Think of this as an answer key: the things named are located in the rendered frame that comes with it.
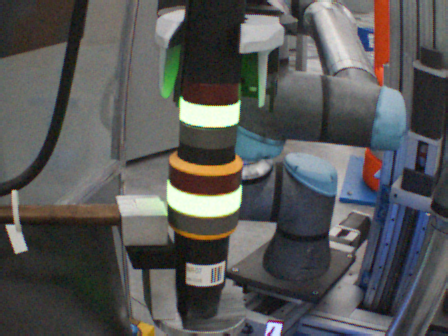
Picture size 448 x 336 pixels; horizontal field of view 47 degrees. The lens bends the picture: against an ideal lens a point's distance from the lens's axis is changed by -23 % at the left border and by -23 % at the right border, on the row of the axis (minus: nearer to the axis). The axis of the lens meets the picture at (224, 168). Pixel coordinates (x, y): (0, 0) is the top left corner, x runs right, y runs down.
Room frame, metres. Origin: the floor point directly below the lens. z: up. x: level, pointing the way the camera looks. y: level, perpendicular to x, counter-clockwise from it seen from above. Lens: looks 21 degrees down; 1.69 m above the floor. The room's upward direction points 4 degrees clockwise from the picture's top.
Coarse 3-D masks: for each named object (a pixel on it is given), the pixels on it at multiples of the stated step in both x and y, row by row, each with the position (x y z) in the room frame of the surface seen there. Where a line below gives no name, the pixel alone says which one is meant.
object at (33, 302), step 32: (0, 256) 0.41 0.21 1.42; (32, 256) 0.43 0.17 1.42; (64, 256) 0.45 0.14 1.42; (96, 256) 0.46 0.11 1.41; (0, 288) 0.39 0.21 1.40; (32, 288) 0.40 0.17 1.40; (64, 288) 0.42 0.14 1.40; (96, 288) 0.44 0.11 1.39; (0, 320) 0.37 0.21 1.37; (32, 320) 0.38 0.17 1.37; (64, 320) 0.39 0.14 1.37; (96, 320) 0.41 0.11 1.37; (128, 320) 0.43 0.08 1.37
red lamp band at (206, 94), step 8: (184, 80) 0.36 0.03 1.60; (240, 80) 0.37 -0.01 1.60; (184, 88) 0.36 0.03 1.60; (192, 88) 0.35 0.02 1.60; (200, 88) 0.35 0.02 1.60; (208, 88) 0.35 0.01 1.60; (216, 88) 0.35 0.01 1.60; (224, 88) 0.35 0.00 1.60; (232, 88) 0.35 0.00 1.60; (184, 96) 0.36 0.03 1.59; (192, 96) 0.35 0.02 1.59; (200, 96) 0.35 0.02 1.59; (208, 96) 0.35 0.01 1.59; (216, 96) 0.35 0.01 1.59; (224, 96) 0.35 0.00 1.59; (232, 96) 0.35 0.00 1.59; (216, 104) 0.35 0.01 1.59
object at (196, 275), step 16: (176, 240) 0.36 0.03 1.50; (192, 240) 0.35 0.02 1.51; (208, 240) 0.35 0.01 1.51; (224, 240) 0.36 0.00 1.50; (192, 256) 0.35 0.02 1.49; (208, 256) 0.35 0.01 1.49; (224, 256) 0.36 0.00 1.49; (176, 272) 0.36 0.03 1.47; (192, 272) 0.35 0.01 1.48; (208, 272) 0.35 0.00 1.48; (224, 272) 0.36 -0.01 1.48; (176, 288) 0.36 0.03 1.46; (192, 288) 0.35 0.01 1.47; (208, 288) 0.35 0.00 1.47; (176, 304) 0.36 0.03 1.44; (192, 304) 0.35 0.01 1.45; (208, 304) 0.35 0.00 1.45
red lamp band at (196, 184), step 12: (180, 180) 0.35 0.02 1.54; (192, 180) 0.34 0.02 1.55; (204, 180) 0.34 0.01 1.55; (216, 180) 0.35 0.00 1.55; (228, 180) 0.35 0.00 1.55; (240, 180) 0.36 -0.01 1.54; (192, 192) 0.34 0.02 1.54; (204, 192) 0.34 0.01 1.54; (216, 192) 0.35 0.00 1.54; (228, 192) 0.35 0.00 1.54
